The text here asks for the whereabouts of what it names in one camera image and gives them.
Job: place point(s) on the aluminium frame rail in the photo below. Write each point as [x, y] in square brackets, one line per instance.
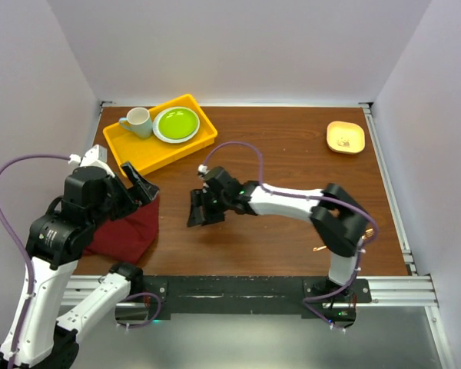
[408, 291]

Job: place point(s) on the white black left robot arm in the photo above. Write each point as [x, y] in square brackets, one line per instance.
[39, 336]

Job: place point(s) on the copper coloured spoon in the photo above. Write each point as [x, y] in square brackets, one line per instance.
[368, 234]

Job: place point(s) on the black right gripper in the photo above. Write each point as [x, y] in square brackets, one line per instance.
[195, 217]

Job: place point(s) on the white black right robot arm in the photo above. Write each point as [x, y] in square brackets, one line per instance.
[336, 217]

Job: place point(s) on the small yellow square dish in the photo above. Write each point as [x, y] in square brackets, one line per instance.
[345, 137]

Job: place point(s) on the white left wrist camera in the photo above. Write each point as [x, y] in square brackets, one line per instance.
[95, 156]

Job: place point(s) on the yellow plastic tray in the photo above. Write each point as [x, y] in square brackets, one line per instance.
[150, 154]

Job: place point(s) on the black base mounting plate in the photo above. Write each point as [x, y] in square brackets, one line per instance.
[233, 294]

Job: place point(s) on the dark red cloth napkin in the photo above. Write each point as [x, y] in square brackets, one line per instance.
[127, 239]

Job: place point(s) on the green plate white rim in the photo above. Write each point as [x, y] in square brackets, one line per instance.
[176, 125]

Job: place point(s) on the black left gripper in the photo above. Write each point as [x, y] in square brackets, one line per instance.
[143, 191]

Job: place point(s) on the light blue ceramic mug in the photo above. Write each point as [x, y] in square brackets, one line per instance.
[138, 121]

